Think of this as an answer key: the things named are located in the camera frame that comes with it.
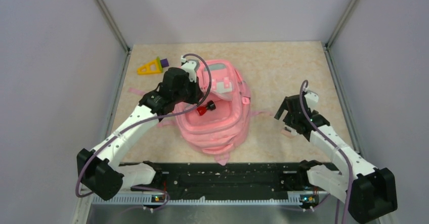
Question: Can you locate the pink and white eraser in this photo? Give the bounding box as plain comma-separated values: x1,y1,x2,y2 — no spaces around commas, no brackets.
281,129,297,138

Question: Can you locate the pink student backpack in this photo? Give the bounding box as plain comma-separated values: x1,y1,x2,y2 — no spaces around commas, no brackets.
128,60,274,166

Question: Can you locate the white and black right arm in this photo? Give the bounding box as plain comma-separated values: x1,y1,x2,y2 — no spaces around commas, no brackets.
274,92,398,223

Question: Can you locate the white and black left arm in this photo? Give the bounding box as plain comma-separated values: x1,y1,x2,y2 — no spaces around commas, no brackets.
76,65,204,201

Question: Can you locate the yellow and purple toy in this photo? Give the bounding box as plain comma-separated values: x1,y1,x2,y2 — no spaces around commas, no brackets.
137,57,169,75

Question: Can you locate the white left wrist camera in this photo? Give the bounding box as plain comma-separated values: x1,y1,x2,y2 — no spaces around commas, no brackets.
180,56,200,83

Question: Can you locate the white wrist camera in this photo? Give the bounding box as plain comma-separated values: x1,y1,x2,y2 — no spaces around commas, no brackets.
180,56,200,83
304,89,319,110

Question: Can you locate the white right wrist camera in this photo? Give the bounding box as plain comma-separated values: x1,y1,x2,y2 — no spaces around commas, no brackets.
304,89,319,110

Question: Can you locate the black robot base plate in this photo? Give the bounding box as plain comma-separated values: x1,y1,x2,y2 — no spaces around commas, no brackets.
119,162,339,201

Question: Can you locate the aluminium frame rail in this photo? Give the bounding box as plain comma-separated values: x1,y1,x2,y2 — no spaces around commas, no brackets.
72,170,396,224

